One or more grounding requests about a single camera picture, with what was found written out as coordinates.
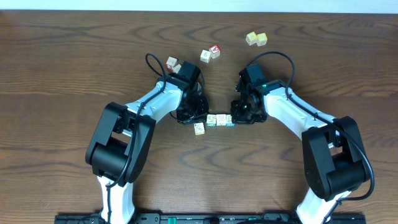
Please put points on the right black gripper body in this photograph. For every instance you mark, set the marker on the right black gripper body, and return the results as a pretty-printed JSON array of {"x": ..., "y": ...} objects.
[{"x": 244, "y": 113}]

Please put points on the yellow-top block left of pair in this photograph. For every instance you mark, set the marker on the yellow-top block left of pair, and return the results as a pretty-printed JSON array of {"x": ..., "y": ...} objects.
[{"x": 251, "y": 38}]

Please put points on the wooden block blue snail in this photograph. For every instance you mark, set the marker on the wooden block blue snail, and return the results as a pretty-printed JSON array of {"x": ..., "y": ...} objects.
[{"x": 229, "y": 120}]

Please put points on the yellow-top block of pair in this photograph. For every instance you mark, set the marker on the yellow-top block of pair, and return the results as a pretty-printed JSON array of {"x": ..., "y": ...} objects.
[
  {"x": 251, "y": 38},
  {"x": 261, "y": 39}
]

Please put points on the wooden block yellow side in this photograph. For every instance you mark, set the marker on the wooden block yellow side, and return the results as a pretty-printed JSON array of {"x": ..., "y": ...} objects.
[{"x": 205, "y": 56}]

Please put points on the wooden block letter B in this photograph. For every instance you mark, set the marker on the wooden block letter B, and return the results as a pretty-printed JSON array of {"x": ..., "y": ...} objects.
[{"x": 221, "y": 119}]

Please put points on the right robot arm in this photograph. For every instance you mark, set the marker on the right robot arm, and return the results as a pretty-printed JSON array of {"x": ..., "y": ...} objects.
[{"x": 335, "y": 162}]

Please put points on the wooden block green side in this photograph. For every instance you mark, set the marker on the wooden block green side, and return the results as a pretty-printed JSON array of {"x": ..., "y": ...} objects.
[{"x": 211, "y": 120}]

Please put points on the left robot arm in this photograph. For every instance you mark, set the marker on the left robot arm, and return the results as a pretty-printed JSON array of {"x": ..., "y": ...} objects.
[{"x": 120, "y": 144}]

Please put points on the yellow letter G block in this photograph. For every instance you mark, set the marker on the yellow letter G block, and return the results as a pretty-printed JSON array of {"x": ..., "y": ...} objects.
[{"x": 177, "y": 68}]

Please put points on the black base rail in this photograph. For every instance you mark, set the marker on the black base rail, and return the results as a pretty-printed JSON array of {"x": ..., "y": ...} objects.
[{"x": 158, "y": 218}]

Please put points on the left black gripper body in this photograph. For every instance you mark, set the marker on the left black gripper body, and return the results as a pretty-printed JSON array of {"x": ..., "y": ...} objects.
[{"x": 193, "y": 112}]

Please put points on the wooden block red side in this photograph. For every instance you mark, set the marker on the wooden block red side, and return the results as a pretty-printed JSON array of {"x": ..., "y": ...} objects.
[{"x": 171, "y": 63}]

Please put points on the wooden block red cat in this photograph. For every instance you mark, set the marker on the wooden block red cat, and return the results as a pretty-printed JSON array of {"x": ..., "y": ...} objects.
[{"x": 199, "y": 128}]

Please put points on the red letter A block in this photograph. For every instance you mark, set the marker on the red letter A block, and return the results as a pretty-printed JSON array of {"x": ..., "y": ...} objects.
[{"x": 215, "y": 51}]

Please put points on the yellow-top block right of pair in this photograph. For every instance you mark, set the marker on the yellow-top block right of pair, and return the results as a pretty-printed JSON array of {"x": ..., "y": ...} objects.
[{"x": 261, "y": 39}]

